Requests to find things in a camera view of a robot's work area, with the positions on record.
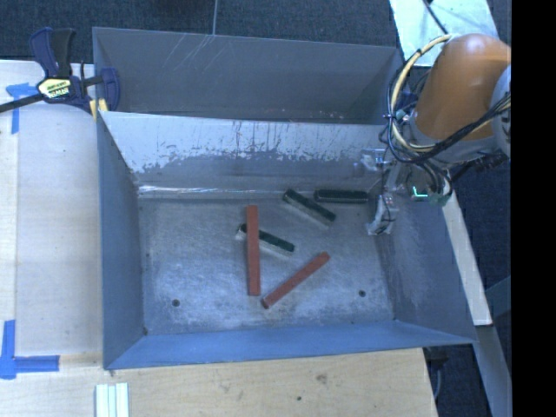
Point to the red-brown flat block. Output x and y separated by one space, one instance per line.
253 250
296 279

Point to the dark green flat block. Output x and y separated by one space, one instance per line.
341 196
278 243
309 207

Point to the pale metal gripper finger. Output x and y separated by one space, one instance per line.
391 217
376 220

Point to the grey metal bin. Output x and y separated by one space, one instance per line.
208 250

